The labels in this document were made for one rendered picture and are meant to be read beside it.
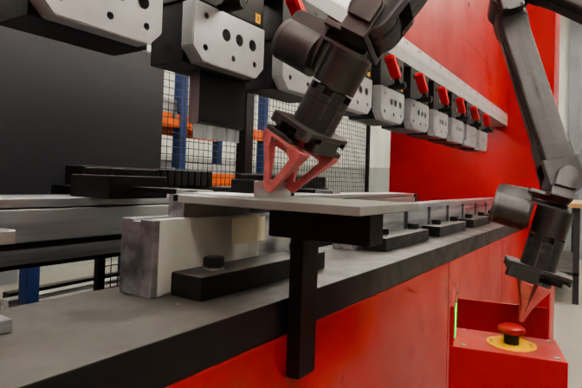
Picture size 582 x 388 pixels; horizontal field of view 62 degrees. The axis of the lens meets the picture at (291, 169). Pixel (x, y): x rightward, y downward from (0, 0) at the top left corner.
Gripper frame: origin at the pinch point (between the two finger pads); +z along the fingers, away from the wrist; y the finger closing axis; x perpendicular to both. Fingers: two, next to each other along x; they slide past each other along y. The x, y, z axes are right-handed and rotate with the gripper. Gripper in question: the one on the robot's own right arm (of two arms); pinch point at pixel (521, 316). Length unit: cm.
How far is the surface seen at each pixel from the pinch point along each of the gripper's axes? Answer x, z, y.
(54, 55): 15, -23, 101
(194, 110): 34, -20, 52
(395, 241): -18.1, -3.0, 26.0
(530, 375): 15.1, 4.6, -0.8
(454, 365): 15.0, 7.5, 9.2
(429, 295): -21.3, 7.0, 15.7
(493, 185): -180, -23, 1
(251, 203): 42, -11, 37
